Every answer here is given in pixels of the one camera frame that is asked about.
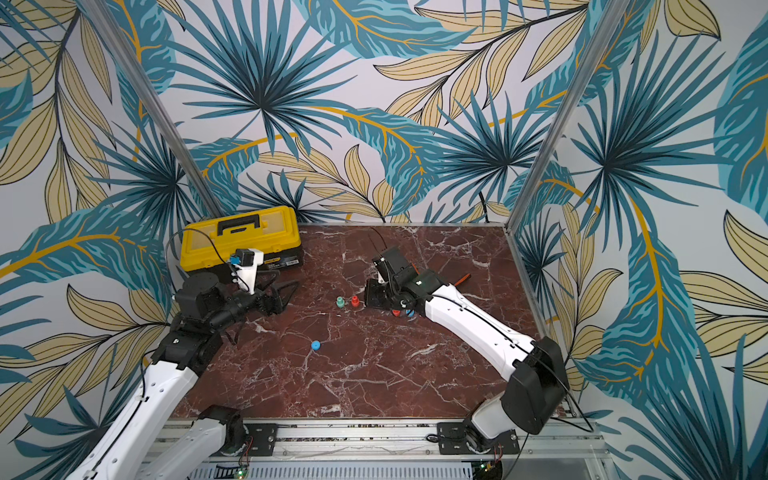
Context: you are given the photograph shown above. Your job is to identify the orange handled pliers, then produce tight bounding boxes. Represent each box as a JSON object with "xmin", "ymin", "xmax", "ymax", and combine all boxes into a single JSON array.
[{"xmin": 454, "ymin": 273, "xmax": 472, "ymax": 287}]

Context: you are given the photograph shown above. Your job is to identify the yellow black toolbox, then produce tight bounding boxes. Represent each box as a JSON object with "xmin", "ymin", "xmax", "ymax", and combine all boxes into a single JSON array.
[{"xmin": 180, "ymin": 206, "xmax": 303, "ymax": 273}]

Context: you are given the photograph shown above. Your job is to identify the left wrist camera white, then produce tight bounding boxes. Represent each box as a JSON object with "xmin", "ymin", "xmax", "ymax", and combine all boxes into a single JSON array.
[{"xmin": 229, "ymin": 249, "xmax": 264, "ymax": 294}]

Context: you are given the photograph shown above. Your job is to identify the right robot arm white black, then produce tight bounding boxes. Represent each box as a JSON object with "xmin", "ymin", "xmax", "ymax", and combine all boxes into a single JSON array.
[{"xmin": 364, "ymin": 247, "xmax": 570, "ymax": 453}]

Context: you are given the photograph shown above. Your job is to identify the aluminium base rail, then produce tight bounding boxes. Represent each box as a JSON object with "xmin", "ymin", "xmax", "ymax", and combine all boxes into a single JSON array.
[{"xmin": 185, "ymin": 418, "xmax": 619, "ymax": 479}]

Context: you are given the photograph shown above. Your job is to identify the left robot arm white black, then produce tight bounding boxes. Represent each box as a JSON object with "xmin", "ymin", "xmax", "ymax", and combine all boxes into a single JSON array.
[{"xmin": 69, "ymin": 267, "xmax": 299, "ymax": 479}]

